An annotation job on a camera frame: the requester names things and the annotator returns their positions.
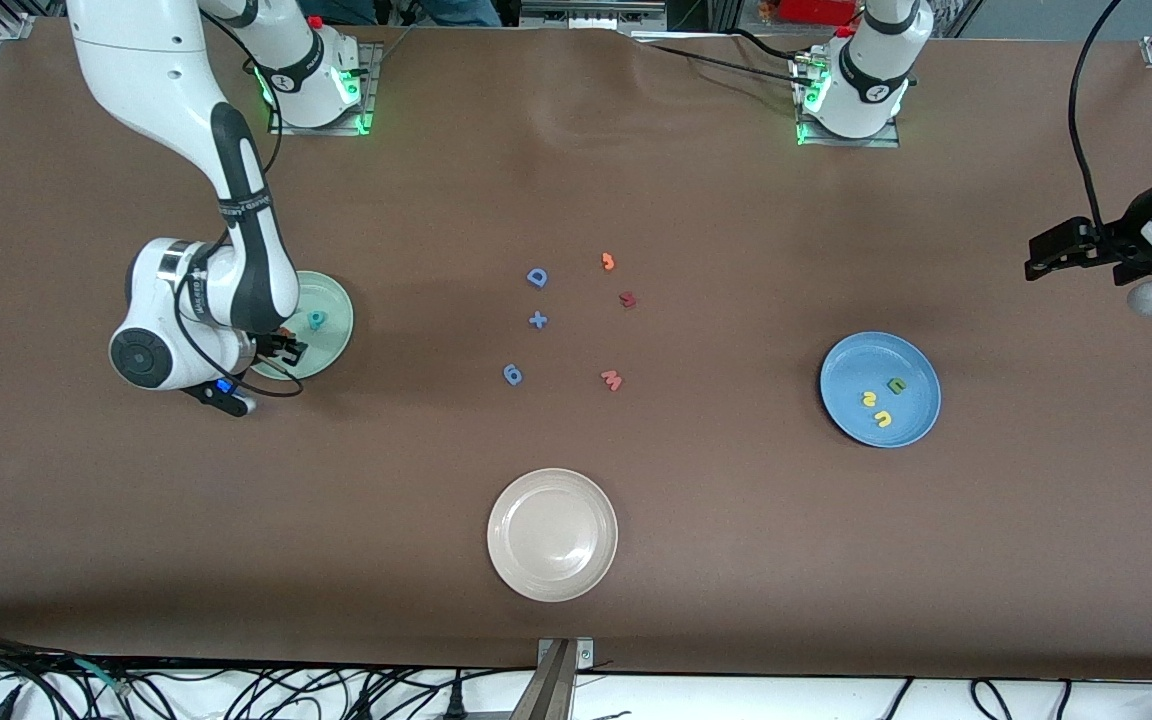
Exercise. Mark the black power plug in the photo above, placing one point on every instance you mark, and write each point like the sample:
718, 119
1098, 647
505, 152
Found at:
455, 700

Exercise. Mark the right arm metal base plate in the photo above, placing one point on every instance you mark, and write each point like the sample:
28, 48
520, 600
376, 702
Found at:
321, 130

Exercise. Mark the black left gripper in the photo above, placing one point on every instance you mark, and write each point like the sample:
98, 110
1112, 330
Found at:
1112, 245

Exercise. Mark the aluminium profile post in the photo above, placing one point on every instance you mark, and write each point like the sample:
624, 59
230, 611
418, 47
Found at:
548, 690

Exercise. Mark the blue letter D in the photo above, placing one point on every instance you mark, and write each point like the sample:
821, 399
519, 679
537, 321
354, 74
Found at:
536, 278

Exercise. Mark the teal letter P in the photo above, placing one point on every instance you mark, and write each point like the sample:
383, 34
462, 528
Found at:
317, 320

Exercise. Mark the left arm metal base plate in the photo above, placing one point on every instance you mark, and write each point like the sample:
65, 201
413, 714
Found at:
851, 143

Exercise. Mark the red box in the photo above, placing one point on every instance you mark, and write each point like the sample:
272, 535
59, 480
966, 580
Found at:
816, 10

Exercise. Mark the person in blue jeans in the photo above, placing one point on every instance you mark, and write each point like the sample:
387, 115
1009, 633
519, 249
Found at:
456, 10

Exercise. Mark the brown table cover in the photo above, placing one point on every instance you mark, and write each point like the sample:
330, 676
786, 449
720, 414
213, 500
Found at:
136, 500

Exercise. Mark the beige plate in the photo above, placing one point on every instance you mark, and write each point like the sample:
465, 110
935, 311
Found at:
552, 535

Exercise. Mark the pink letter W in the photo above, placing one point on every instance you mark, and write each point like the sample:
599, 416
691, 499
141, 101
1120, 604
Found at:
611, 380

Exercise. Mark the blue number 6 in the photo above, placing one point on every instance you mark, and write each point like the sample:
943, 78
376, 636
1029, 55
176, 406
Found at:
513, 375

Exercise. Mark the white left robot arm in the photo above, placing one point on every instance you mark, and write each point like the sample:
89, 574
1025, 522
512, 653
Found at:
871, 80

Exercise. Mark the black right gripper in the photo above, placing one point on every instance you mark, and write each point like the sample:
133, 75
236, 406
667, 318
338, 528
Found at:
274, 346

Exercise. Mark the grey metal rack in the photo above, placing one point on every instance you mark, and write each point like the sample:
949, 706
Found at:
591, 12

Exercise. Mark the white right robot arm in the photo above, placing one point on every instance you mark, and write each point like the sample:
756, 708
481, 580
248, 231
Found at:
141, 357

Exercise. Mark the metal corner bracket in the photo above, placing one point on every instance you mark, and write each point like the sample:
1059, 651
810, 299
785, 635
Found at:
584, 655

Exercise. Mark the blue plate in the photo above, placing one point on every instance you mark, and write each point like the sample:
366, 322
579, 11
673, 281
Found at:
916, 410

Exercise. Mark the green plate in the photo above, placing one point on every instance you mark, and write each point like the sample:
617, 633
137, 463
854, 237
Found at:
331, 350

